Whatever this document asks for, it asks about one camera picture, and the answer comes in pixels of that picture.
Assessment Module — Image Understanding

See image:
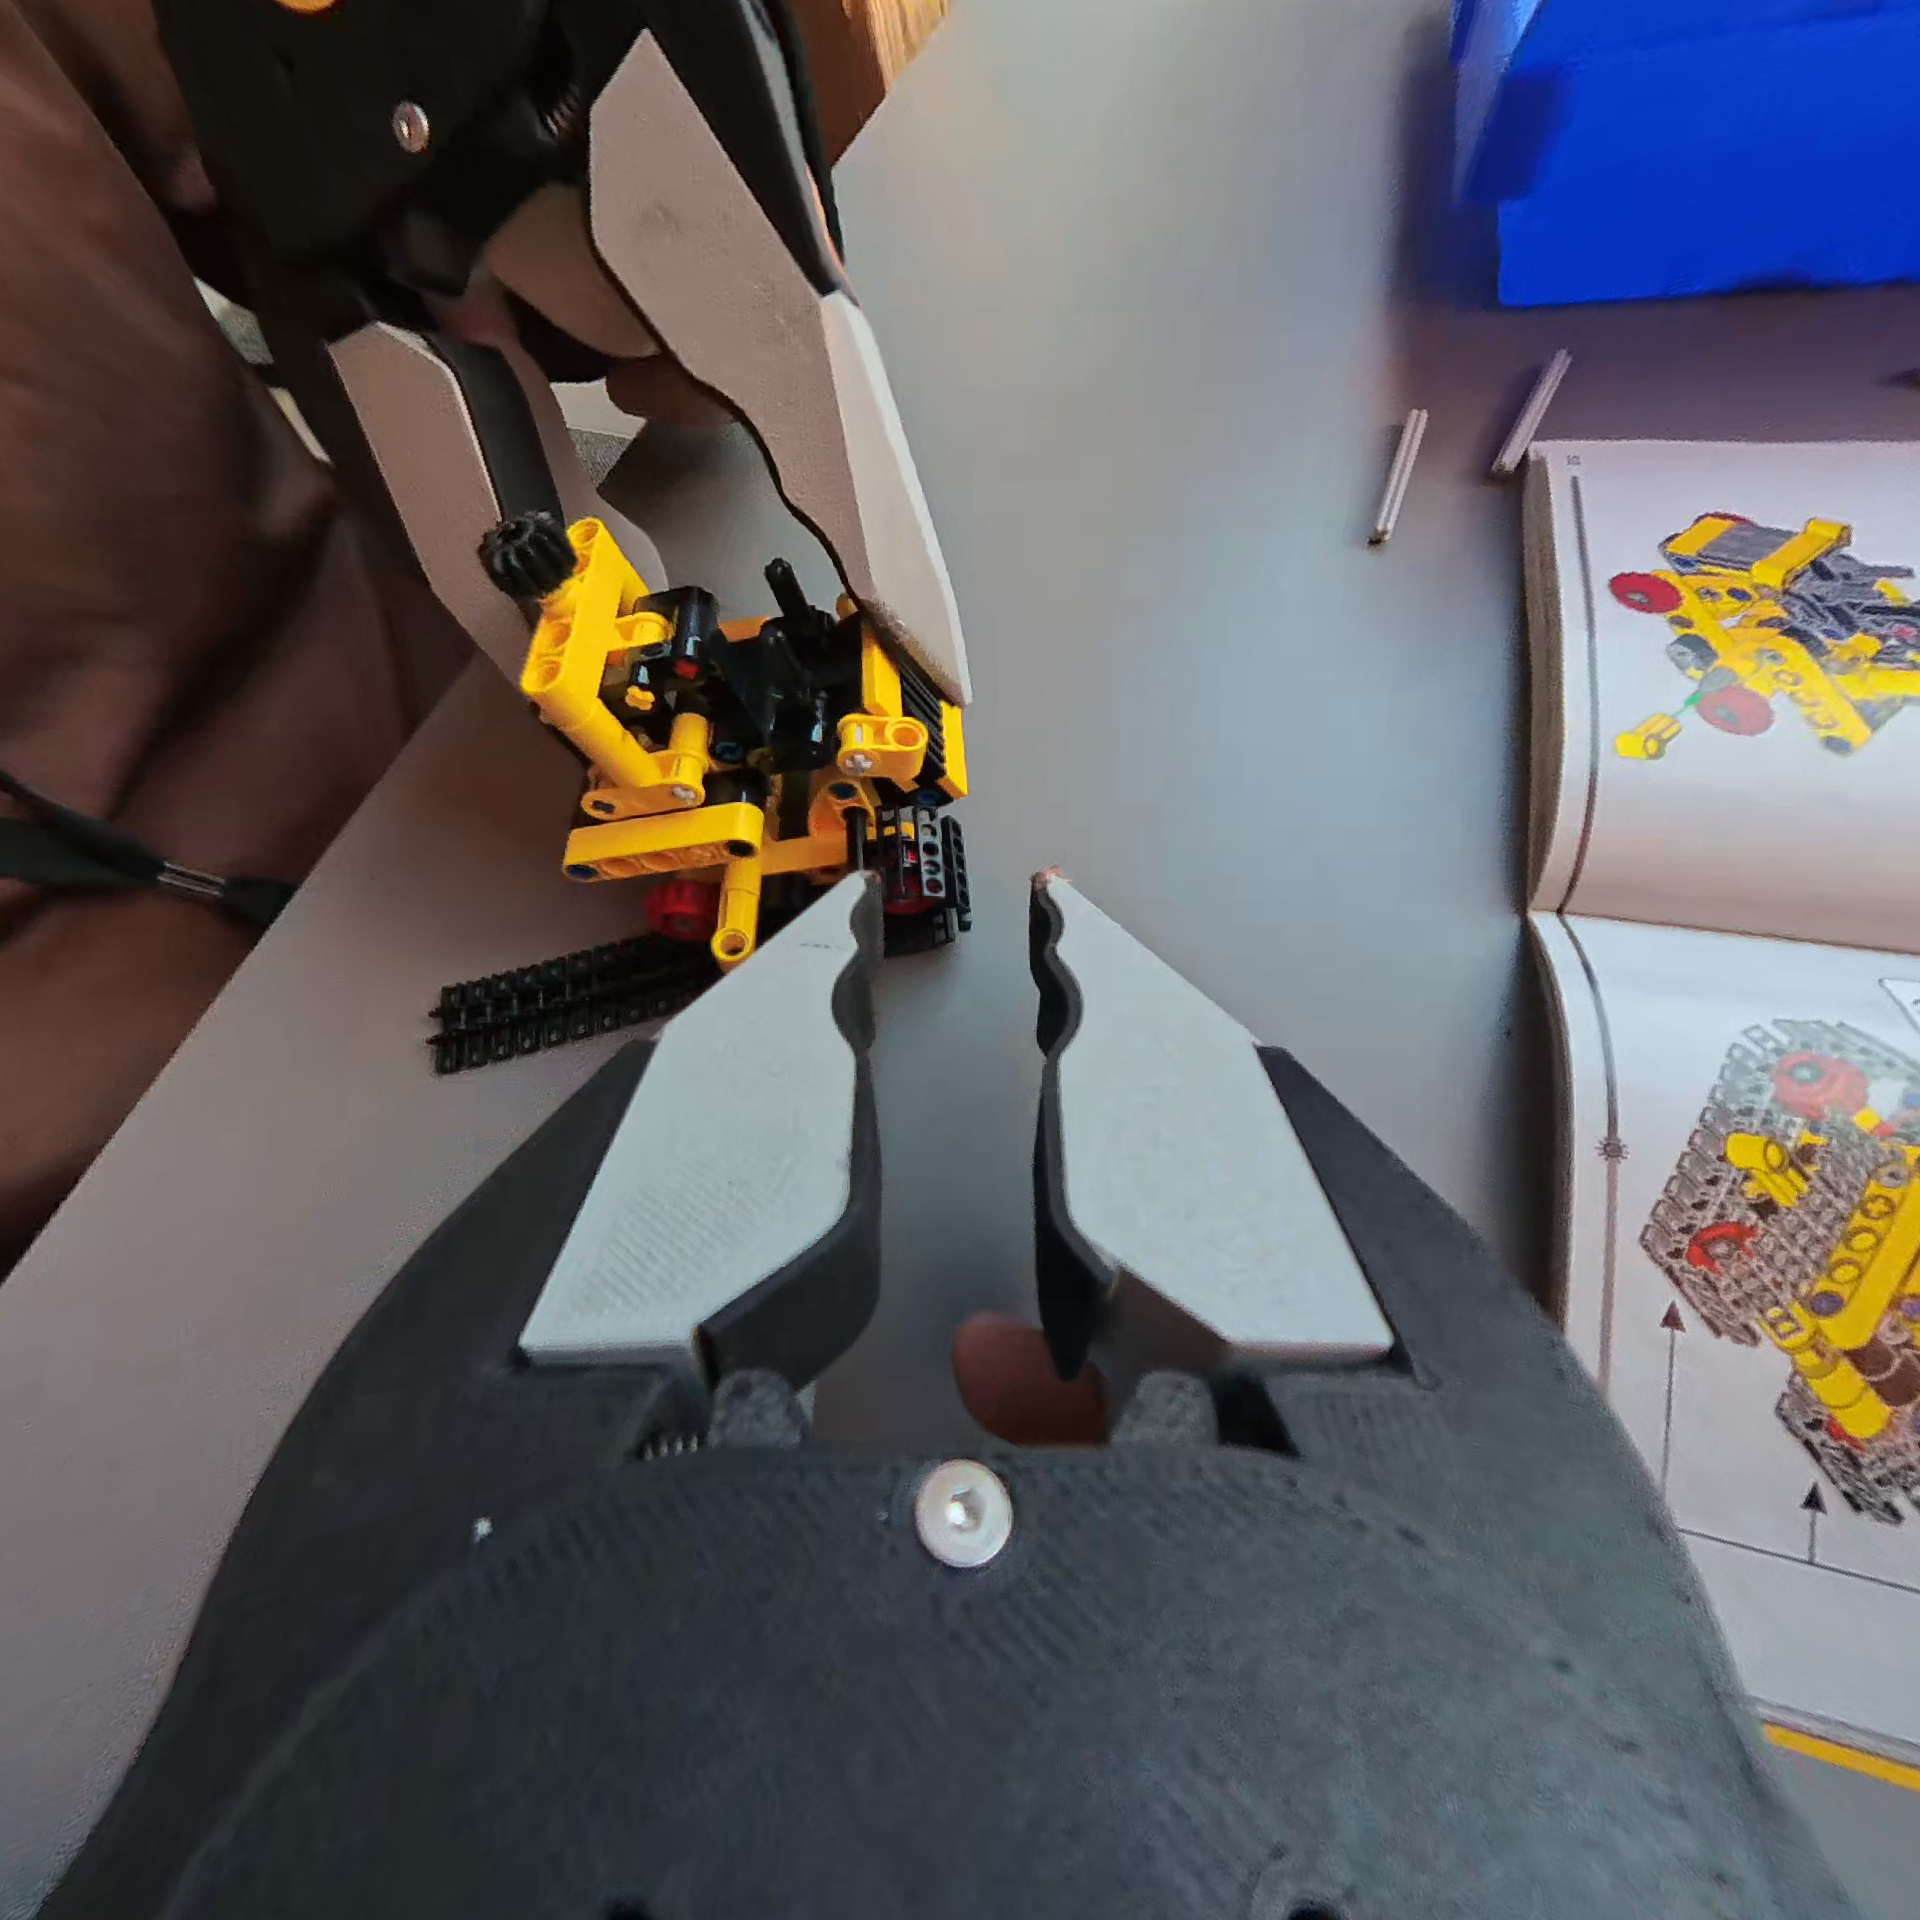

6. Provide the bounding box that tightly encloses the blue plastic bin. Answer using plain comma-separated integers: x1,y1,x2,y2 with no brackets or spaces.
1447,0,1920,312

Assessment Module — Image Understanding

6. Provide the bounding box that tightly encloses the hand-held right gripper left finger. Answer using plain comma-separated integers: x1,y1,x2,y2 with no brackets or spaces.
517,873,886,1389

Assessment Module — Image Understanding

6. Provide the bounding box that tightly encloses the black strap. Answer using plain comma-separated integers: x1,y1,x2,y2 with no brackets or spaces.
0,771,296,931

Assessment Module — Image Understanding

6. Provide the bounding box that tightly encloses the black lego track strip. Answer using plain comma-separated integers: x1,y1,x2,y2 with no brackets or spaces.
428,808,976,1079

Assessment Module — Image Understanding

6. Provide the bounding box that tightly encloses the lego instruction booklet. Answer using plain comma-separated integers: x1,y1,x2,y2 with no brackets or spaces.
1520,438,1920,1794

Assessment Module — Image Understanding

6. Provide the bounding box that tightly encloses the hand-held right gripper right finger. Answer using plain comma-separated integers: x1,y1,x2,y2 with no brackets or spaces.
1025,873,1396,1383

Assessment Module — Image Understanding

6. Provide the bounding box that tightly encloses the wooden side table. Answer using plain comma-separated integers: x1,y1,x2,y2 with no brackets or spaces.
785,0,961,159

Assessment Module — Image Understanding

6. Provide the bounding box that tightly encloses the grey lego axle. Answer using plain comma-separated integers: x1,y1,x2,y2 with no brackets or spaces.
1487,347,1575,482
1367,407,1430,549

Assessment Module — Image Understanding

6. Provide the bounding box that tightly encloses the person's left hand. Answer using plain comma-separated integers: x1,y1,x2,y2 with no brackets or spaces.
599,347,741,430

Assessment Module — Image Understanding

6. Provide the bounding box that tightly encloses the yellow lego bulldozer model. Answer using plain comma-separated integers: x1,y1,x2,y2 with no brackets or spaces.
477,510,974,969

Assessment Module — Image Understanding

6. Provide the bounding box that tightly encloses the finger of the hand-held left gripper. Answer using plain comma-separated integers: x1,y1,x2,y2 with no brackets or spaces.
584,29,974,706
324,319,672,665

